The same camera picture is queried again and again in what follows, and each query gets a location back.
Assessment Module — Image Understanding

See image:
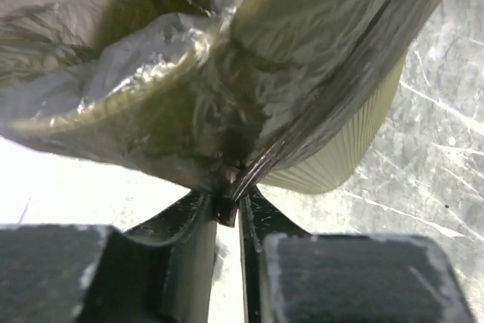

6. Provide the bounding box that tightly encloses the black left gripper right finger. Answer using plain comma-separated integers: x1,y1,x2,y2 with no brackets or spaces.
239,189,474,322

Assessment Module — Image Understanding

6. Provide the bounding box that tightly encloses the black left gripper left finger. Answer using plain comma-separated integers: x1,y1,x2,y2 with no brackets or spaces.
1,191,217,322

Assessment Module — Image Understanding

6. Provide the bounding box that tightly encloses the grey translucent trash bag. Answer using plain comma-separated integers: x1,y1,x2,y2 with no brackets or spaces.
1,0,441,196

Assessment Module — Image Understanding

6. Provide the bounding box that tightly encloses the olive green mesh trash bin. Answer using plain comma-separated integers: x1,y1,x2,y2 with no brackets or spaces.
84,0,405,194

